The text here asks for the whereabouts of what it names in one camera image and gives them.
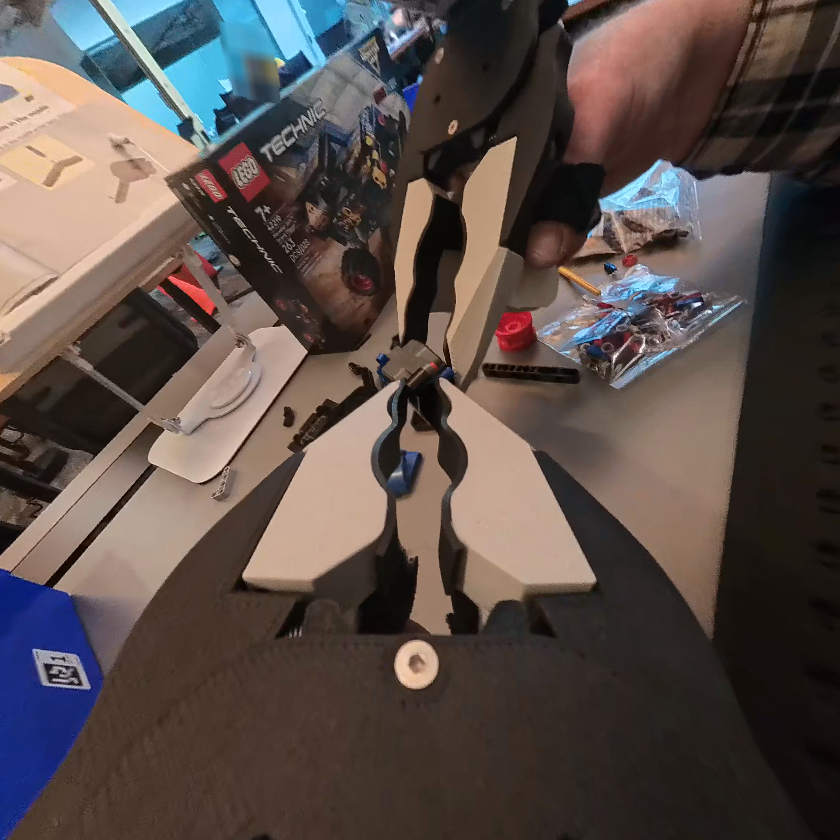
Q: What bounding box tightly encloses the red wheel hub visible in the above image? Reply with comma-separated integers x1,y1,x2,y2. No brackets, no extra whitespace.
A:
494,310,536,352

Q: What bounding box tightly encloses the blue curved toy panel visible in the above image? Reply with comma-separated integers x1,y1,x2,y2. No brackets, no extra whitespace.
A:
387,449,422,497

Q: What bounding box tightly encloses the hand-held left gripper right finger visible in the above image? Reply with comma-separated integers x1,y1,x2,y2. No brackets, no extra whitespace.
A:
432,379,598,634

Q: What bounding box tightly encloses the printed toy set box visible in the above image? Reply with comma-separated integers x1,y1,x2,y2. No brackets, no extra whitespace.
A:
165,26,421,355

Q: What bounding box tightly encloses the clear bag of small parts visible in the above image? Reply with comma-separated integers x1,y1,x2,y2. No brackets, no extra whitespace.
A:
537,266,748,389

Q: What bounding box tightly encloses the grey toy motor block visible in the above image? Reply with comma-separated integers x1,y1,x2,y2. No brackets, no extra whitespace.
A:
379,340,457,388

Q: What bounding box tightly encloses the instruction booklet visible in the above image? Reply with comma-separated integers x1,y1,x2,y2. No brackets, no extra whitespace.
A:
0,66,198,316

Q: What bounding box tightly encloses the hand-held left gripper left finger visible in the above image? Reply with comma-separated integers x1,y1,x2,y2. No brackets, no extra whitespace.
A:
241,381,421,634

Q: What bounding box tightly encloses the straight black beam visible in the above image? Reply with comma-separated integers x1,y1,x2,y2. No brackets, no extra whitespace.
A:
482,362,581,385

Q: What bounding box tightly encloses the dark perforated panel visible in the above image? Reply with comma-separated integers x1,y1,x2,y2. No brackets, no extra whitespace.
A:
712,171,840,840

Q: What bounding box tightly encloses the black beam frame assembly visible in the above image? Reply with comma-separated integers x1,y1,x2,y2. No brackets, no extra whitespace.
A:
289,387,378,454

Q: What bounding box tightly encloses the blue plastic bin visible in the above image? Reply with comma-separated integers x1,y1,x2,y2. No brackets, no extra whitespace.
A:
0,568,105,837

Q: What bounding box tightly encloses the clear plastic bag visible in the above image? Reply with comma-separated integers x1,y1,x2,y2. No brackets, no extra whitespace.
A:
577,159,702,263

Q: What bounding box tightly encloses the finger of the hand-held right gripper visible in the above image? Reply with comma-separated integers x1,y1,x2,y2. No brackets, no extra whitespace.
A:
448,136,527,392
394,178,454,349

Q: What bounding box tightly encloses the person's right hand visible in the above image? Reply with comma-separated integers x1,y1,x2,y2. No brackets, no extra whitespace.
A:
525,0,757,270

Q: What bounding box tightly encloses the grey desk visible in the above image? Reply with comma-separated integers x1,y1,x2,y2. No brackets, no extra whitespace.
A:
0,171,772,657

